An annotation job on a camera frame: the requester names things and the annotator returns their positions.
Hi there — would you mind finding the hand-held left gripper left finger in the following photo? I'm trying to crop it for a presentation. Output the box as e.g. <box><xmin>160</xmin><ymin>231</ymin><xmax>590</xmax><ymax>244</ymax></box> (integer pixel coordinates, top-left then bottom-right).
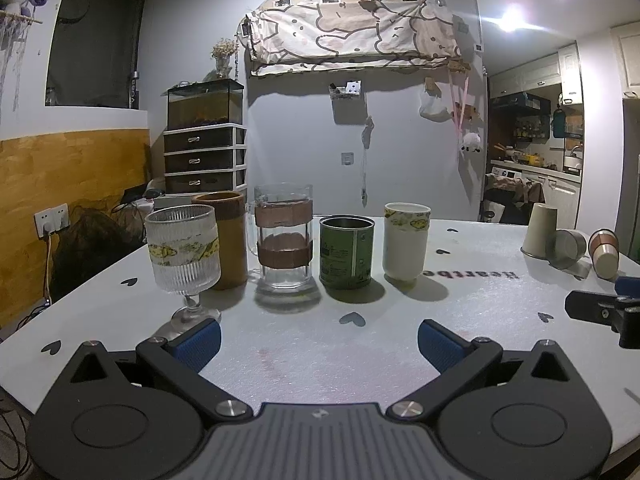
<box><xmin>62</xmin><ymin>319</ymin><xmax>253</xmax><ymax>425</ymax></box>

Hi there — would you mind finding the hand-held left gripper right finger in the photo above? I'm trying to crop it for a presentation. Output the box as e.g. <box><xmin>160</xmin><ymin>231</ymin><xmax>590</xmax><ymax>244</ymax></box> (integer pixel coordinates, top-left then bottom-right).
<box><xmin>392</xmin><ymin>319</ymin><xmax>581</xmax><ymax>423</ymax></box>

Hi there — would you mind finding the brown and white paper cup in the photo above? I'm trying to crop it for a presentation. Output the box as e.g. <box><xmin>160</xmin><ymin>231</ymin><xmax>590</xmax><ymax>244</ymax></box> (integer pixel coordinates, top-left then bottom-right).
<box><xmin>587</xmin><ymin>228</ymin><xmax>621</xmax><ymax>281</ymax></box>

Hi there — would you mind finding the beige paper cup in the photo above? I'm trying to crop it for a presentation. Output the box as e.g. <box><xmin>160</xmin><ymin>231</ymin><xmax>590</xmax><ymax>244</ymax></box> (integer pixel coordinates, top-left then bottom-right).
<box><xmin>520</xmin><ymin>202</ymin><xmax>558</xmax><ymax>261</ymax></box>

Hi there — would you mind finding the brown bamboo cup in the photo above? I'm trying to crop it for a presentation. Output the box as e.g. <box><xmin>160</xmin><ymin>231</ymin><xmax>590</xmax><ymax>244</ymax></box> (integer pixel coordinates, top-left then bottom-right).
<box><xmin>191</xmin><ymin>191</ymin><xmax>249</xmax><ymax>291</ymax></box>

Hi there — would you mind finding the white printed ceramic cup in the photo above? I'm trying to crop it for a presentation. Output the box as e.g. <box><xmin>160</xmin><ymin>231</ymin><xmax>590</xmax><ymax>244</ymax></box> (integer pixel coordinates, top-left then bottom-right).
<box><xmin>382</xmin><ymin>202</ymin><xmax>432</xmax><ymax>281</ymax></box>

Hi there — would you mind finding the ribbed glass goblet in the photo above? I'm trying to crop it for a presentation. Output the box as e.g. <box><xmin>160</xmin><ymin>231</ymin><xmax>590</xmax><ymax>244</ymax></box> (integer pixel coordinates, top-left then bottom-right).
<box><xmin>144</xmin><ymin>205</ymin><xmax>222</xmax><ymax>336</ymax></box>

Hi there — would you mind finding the green tin can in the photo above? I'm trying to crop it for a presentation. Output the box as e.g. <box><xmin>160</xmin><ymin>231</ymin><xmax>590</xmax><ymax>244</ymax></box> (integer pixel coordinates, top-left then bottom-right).
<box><xmin>319</xmin><ymin>215</ymin><xmax>376</xmax><ymax>289</ymax></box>

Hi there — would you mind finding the glass mug with brown bands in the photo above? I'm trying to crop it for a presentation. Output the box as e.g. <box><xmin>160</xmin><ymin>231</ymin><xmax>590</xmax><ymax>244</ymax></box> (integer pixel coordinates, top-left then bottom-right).
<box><xmin>245</xmin><ymin>183</ymin><xmax>318</xmax><ymax>290</ymax></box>

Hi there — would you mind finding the chair with brown clothes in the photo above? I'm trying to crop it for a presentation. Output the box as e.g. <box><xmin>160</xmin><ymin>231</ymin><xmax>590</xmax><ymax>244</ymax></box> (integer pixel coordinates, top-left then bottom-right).
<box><xmin>481</xmin><ymin>178</ymin><xmax>547</xmax><ymax>226</ymax></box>

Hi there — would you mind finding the dark mesh bag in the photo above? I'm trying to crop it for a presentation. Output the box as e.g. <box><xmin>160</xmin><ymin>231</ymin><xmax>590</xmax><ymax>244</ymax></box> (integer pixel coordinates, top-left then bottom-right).
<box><xmin>52</xmin><ymin>207</ymin><xmax>147</xmax><ymax>302</ymax></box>

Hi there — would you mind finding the white washing machine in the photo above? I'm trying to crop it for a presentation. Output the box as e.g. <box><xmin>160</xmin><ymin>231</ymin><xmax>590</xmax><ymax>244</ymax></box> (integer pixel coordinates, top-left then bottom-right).
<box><xmin>489</xmin><ymin>160</ymin><xmax>582</xmax><ymax>233</ymax></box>

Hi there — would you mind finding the white plastic drawer unit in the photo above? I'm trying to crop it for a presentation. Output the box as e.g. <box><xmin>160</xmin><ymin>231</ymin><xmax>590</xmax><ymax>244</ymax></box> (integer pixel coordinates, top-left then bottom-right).
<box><xmin>163</xmin><ymin>123</ymin><xmax>248</xmax><ymax>196</ymax></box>

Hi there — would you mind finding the kitchen spice shelf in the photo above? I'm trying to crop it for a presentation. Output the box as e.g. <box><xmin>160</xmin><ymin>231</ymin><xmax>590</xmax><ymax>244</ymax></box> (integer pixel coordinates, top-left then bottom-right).
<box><xmin>512</xmin><ymin>114</ymin><xmax>551</xmax><ymax>142</ymax></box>

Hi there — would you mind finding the white plush toy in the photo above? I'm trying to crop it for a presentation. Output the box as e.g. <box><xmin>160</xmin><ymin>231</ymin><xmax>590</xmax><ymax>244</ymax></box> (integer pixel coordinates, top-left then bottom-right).
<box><xmin>458</xmin><ymin>132</ymin><xmax>484</xmax><ymax>156</ymax></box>

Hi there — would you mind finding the white upper kitchen cabinet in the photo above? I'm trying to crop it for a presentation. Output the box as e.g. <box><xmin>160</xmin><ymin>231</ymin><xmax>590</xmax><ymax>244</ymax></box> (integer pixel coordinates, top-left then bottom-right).
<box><xmin>487</xmin><ymin>44</ymin><xmax>585</xmax><ymax>107</ymax></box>

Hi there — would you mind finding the glass fish tank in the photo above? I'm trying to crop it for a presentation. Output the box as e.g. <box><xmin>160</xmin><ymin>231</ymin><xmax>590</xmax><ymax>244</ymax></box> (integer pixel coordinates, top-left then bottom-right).
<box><xmin>166</xmin><ymin>79</ymin><xmax>245</xmax><ymax>130</ymax></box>

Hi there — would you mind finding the white plastic bag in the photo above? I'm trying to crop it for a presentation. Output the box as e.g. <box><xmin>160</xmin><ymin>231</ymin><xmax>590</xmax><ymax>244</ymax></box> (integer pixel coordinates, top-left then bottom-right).
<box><xmin>418</xmin><ymin>91</ymin><xmax>451</xmax><ymax>123</ymax></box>

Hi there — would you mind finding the pink ribbon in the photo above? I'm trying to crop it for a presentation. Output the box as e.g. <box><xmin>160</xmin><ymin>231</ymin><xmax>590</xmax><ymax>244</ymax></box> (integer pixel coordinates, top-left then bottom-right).
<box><xmin>449</xmin><ymin>74</ymin><xmax>471</xmax><ymax>137</ymax></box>

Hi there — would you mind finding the vase with dried flowers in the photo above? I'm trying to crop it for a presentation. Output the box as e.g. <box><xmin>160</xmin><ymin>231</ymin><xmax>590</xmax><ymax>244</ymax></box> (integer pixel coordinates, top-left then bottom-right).
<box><xmin>211</xmin><ymin>38</ymin><xmax>239</xmax><ymax>80</ymax></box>

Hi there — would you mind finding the ceiling light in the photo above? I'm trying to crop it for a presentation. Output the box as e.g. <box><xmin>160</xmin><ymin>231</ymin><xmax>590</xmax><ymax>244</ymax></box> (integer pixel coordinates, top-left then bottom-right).
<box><xmin>495</xmin><ymin>2</ymin><xmax>532</xmax><ymax>36</ymax></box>

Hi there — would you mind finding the dark window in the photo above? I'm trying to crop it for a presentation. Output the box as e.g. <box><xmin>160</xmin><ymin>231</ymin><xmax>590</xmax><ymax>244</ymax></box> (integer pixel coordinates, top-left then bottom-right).
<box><xmin>46</xmin><ymin>0</ymin><xmax>147</xmax><ymax>109</ymax></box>

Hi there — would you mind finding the printed cloth cover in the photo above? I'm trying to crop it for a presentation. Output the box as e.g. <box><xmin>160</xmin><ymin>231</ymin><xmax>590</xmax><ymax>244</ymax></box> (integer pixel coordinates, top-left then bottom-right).
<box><xmin>244</xmin><ymin>0</ymin><xmax>464</xmax><ymax>77</ymax></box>

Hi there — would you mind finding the white power cable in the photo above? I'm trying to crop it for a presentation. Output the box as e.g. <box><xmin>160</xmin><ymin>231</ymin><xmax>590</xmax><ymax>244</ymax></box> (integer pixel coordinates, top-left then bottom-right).
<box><xmin>41</xmin><ymin>232</ymin><xmax>54</xmax><ymax>308</ymax></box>

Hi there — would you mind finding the white wall outlet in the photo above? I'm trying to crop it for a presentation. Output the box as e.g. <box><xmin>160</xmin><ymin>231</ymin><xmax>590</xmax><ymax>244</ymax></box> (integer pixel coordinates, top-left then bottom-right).
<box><xmin>33</xmin><ymin>203</ymin><xmax>70</xmax><ymax>239</ymax></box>

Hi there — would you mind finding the hanging grey cord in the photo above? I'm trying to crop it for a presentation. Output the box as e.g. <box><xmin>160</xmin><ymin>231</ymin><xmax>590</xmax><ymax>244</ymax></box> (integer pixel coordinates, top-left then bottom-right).
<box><xmin>360</xmin><ymin>115</ymin><xmax>375</xmax><ymax>207</ymax></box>

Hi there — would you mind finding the wall-mounted storage box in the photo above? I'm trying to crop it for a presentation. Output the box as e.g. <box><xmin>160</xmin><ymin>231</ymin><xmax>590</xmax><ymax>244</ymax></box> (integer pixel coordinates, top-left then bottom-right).
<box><xmin>328</xmin><ymin>79</ymin><xmax>369</xmax><ymax>124</ymax></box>

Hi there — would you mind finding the macrame wall hanging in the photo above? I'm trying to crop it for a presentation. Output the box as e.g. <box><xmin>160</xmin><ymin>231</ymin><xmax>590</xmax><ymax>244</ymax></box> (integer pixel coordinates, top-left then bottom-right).
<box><xmin>0</xmin><ymin>0</ymin><xmax>49</xmax><ymax>113</ymax></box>

